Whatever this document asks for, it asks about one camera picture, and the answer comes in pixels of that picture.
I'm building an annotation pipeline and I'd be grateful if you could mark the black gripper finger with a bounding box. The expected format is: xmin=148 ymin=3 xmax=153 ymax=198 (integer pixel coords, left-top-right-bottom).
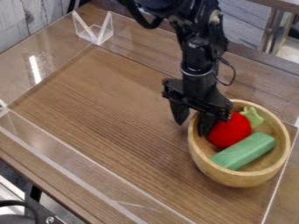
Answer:
xmin=171 ymin=98 xmax=190 ymax=125
xmin=199 ymin=111 xmax=218 ymax=137

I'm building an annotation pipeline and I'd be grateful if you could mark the black table leg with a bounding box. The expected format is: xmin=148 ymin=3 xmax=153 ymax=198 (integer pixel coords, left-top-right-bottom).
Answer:
xmin=29 ymin=185 xmax=43 ymax=202

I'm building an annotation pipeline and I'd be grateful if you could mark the red fruit with green leaf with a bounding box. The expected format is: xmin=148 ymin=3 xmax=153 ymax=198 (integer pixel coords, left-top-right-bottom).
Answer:
xmin=207 ymin=107 xmax=264 ymax=149

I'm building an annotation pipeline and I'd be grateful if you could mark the wooden bowl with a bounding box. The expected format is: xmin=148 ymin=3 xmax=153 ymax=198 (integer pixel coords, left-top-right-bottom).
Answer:
xmin=188 ymin=99 xmax=291 ymax=188

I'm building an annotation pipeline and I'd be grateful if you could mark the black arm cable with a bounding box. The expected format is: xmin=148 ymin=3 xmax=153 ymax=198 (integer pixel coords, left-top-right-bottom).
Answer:
xmin=212 ymin=56 xmax=238 ymax=88

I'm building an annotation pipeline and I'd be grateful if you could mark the green rectangular block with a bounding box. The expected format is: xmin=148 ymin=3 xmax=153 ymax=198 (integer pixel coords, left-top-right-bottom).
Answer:
xmin=210 ymin=131 xmax=276 ymax=171

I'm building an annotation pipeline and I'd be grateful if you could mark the clear acrylic tray wall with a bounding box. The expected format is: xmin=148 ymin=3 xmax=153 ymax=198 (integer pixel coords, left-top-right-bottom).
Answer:
xmin=0 ymin=101 xmax=195 ymax=224

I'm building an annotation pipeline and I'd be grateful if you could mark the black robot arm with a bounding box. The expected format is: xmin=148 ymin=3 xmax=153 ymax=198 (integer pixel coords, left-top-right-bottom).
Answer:
xmin=117 ymin=0 xmax=232 ymax=136

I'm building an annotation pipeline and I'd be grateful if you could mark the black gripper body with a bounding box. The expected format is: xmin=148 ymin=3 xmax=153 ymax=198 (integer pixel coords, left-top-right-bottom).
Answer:
xmin=163 ymin=70 xmax=232 ymax=120

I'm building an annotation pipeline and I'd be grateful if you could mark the metal frame in background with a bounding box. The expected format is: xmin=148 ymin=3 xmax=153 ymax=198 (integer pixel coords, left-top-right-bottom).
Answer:
xmin=259 ymin=8 xmax=296 ymax=55

